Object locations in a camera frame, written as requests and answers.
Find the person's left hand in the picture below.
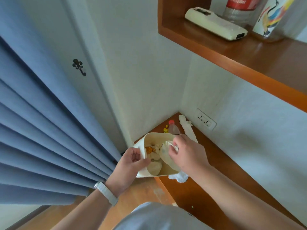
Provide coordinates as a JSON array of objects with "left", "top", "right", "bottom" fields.
[{"left": 105, "top": 148, "right": 151, "bottom": 198}]

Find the person's right hand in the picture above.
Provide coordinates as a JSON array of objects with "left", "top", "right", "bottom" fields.
[{"left": 168, "top": 134, "right": 213, "bottom": 176}]

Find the clear plastic bag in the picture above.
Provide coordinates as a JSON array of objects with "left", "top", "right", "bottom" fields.
[{"left": 159, "top": 140, "right": 181, "bottom": 172}]

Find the white plastic waste bin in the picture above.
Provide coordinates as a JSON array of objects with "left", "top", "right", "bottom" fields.
[{"left": 133, "top": 132, "right": 183, "bottom": 178}]

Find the person's left forearm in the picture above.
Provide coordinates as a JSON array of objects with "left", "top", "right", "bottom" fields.
[{"left": 50, "top": 189, "right": 113, "bottom": 230}]

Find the person's right forearm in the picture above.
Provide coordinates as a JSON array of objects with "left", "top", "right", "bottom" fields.
[{"left": 189, "top": 165, "right": 306, "bottom": 230}]

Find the white tissue wad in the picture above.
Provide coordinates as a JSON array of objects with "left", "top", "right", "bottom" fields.
[{"left": 146, "top": 161, "right": 163, "bottom": 176}]

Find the white crumpled tissue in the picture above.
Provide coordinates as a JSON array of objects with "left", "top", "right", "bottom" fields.
[{"left": 168, "top": 171, "right": 189, "bottom": 183}]

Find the small bottle with pink cap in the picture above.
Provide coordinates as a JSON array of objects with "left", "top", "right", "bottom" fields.
[{"left": 168, "top": 120, "right": 181, "bottom": 135}]

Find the long white paper tissue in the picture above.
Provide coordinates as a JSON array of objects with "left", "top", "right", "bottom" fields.
[{"left": 179, "top": 115, "right": 198, "bottom": 143}]

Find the white wristband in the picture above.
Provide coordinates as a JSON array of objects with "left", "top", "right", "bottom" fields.
[{"left": 94, "top": 181, "right": 118, "bottom": 207}]

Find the light grey shirt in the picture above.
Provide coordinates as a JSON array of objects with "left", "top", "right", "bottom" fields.
[{"left": 114, "top": 202, "right": 214, "bottom": 230}]

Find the blue curtain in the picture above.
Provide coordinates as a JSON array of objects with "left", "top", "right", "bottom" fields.
[{"left": 0, "top": 0, "right": 121, "bottom": 206}]

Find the brown wooden shelf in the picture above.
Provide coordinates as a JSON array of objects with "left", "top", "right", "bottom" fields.
[{"left": 158, "top": 0, "right": 307, "bottom": 113}]

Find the white remote control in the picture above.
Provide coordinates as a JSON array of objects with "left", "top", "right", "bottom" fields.
[{"left": 184, "top": 7, "right": 248, "bottom": 41}]

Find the clear bottle with red label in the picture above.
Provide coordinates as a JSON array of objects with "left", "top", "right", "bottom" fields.
[{"left": 222, "top": 0, "right": 264, "bottom": 28}]

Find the white cup with bird print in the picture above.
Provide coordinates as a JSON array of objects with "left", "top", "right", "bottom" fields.
[{"left": 252, "top": 0, "right": 298, "bottom": 42}]

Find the white wall socket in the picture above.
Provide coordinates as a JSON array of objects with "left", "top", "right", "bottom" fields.
[{"left": 195, "top": 108, "right": 217, "bottom": 131}]

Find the black wall hook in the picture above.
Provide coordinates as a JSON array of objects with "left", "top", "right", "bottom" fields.
[{"left": 72, "top": 59, "right": 86, "bottom": 77}]

